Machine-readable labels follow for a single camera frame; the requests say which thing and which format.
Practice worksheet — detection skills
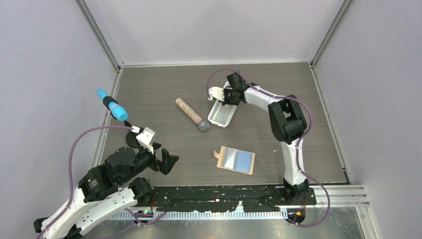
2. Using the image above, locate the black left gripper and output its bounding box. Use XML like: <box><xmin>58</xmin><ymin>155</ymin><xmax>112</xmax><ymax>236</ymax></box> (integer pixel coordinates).
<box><xmin>120</xmin><ymin>142</ymin><xmax>179</xmax><ymax>184</ymax></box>

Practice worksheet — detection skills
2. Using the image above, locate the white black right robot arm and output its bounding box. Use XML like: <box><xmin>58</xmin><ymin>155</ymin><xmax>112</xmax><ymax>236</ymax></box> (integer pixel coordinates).
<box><xmin>222</xmin><ymin>72</ymin><xmax>309</xmax><ymax>205</ymax></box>

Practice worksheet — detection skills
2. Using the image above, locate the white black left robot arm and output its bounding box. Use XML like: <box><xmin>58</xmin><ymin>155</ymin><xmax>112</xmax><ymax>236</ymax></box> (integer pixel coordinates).
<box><xmin>33</xmin><ymin>147</ymin><xmax>179</xmax><ymax>239</ymax></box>

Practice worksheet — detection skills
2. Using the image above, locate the white plastic mesh basket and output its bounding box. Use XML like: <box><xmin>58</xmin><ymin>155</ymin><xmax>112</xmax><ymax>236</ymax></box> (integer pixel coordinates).
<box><xmin>208</xmin><ymin>82</ymin><xmax>237</xmax><ymax>128</ymax></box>

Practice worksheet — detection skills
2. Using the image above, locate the black round microphone stand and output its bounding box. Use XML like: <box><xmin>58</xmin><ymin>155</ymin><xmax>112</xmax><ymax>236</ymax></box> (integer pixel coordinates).
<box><xmin>125</xmin><ymin>127</ymin><xmax>144</xmax><ymax>149</ymax></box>

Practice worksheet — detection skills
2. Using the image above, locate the blue microphone on stand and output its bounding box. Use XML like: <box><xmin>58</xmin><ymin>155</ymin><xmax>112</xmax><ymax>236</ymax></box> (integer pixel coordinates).
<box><xmin>96</xmin><ymin>88</ymin><xmax>128</xmax><ymax>121</ymax></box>

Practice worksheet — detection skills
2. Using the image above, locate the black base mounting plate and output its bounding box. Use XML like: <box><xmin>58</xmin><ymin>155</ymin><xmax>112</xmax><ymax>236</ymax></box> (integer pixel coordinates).
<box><xmin>149</xmin><ymin>185</ymin><xmax>303</xmax><ymax>213</ymax></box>

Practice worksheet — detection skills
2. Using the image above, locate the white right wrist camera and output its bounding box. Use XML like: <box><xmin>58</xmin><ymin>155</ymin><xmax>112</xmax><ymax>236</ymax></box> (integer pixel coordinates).
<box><xmin>208</xmin><ymin>87</ymin><xmax>224</xmax><ymax>102</ymax></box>

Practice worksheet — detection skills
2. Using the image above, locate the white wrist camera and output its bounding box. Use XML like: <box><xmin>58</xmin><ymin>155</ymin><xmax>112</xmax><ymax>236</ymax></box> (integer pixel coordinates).
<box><xmin>131</xmin><ymin>126</ymin><xmax>157</xmax><ymax>154</ymax></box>
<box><xmin>208</xmin><ymin>87</ymin><xmax>224</xmax><ymax>102</ymax></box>

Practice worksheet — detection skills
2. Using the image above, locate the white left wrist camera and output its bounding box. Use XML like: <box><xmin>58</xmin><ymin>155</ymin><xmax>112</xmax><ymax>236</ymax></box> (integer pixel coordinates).
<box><xmin>131</xmin><ymin>126</ymin><xmax>157</xmax><ymax>154</ymax></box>

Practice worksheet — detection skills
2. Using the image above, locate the glitter handle microphone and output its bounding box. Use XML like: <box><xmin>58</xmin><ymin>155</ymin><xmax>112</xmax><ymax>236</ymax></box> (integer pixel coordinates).
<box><xmin>175</xmin><ymin>98</ymin><xmax>210</xmax><ymax>132</ymax></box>

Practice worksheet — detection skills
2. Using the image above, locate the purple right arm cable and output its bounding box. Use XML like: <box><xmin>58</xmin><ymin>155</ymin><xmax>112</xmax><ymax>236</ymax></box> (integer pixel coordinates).
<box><xmin>206</xmin><ymin>68</ymin><xmax>331</xmax><ymax>229</ymax></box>

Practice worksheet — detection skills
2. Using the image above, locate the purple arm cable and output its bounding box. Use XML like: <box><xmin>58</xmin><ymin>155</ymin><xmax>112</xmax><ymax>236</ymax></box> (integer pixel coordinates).
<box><xmin>35</xmin><ymin>124</ymin><xmax>141</xmax><ymax>239</ymax></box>
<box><xmin>206</xmin><ymin>68</ymin><xmax>331</xmax><ymax>229</ymax></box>

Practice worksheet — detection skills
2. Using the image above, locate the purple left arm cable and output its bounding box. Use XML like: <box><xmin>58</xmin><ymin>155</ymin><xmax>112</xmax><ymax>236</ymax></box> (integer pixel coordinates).
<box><xmin>35</xmin><ymin>124</ymin><xmax>141</xmax><ymax>239</ymax></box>

